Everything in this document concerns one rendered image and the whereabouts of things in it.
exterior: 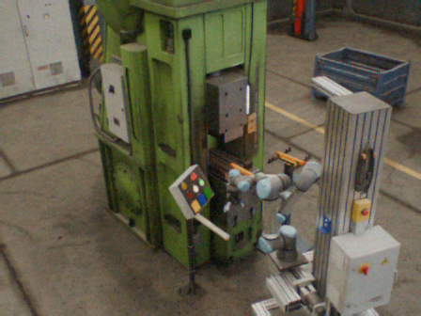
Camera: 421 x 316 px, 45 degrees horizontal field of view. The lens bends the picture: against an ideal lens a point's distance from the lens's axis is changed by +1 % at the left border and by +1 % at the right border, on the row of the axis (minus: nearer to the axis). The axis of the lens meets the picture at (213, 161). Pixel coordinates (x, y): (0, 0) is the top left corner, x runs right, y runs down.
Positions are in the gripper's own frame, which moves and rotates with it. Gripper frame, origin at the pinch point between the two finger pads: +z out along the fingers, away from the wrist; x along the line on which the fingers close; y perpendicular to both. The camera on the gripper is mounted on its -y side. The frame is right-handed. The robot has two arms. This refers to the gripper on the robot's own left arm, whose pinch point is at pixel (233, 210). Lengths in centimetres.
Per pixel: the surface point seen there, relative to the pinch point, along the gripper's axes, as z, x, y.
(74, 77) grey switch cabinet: 77, -64, -573
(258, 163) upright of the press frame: 12, 57, -76
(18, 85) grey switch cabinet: 68, -155, -548
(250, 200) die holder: 30, 35, -47
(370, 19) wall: 80, 628, -697
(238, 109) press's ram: -59, 24, -49
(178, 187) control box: -24.8, -40.0, -8.2
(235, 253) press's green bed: 81, 18, -42
